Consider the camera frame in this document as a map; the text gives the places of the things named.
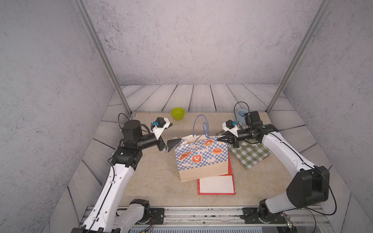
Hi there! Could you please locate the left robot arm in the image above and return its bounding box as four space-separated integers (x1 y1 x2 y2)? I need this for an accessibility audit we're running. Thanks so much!
72 117 181 233

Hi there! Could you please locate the light blue mug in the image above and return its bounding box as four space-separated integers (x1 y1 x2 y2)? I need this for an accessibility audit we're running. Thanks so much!
236 109 249 126

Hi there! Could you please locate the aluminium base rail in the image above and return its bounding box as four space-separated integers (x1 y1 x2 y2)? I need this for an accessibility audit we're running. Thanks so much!
130 206 334 233

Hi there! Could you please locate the red and white paper bag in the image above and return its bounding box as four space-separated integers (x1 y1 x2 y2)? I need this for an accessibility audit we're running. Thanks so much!
198 157 236 195

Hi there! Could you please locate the right metal frame post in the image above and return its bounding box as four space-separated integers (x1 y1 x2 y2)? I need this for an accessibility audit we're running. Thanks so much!
266 0 332 114

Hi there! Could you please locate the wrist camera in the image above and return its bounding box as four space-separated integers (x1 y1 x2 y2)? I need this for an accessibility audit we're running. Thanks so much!
222 120 240 137
151 117 173 140

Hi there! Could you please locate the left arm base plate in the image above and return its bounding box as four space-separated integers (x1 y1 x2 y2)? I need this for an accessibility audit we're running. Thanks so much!
138 208 165 225

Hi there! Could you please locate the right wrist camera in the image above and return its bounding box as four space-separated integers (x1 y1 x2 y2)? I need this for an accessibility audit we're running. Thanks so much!
222 120 240 137

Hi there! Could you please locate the left metal frame post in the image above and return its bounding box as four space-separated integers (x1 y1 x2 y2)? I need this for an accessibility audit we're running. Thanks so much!
72 0 132 116

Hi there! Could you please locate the blue checkered paper bag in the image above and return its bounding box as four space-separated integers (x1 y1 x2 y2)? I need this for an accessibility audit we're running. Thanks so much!
175 115 229 182

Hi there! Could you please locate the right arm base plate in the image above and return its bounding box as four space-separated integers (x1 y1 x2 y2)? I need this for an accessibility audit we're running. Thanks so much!
240 207 286 224

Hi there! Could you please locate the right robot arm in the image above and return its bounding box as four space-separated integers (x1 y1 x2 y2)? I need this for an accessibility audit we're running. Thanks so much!
218 111 332 223

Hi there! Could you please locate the green checkered cloth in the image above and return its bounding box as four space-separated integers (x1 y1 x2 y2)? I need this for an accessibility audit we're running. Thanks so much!
227 141 271 170

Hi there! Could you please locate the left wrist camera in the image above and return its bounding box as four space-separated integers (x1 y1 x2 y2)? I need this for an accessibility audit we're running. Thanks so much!
151 117 173 140

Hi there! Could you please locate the green bowl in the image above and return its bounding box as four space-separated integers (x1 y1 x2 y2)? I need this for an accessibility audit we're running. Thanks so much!
171 107 186 120

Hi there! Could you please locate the metal frame post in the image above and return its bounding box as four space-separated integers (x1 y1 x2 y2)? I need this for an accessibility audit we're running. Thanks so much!
266 0 332 114
72 0 132 116

